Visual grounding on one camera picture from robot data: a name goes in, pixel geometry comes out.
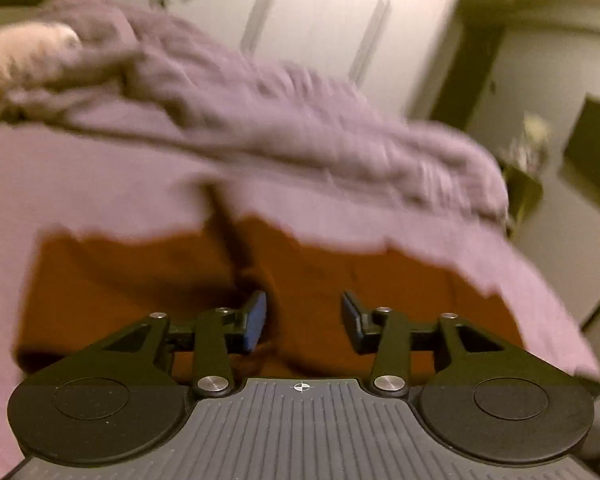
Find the small side table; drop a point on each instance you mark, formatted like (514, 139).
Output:
(522, 192)

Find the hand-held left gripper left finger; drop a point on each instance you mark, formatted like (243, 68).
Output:
(255, 321)

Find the white pillow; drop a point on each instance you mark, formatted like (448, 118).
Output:
(19, 60)

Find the potted plant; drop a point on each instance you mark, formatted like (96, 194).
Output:
(532, 135)

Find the white wardrobe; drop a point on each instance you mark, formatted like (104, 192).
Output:
(320, 10)

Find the crumpled purple duvet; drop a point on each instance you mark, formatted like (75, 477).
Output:
(280, 125)

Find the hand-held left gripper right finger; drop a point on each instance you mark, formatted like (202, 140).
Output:
(351, 318)

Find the dark framed screen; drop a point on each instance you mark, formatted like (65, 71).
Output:
(592, 150)

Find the bed with purple sheet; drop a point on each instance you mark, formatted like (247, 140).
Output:
(79, 185)

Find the rust orange knit sweater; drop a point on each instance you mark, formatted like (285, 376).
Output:
(129, 285)

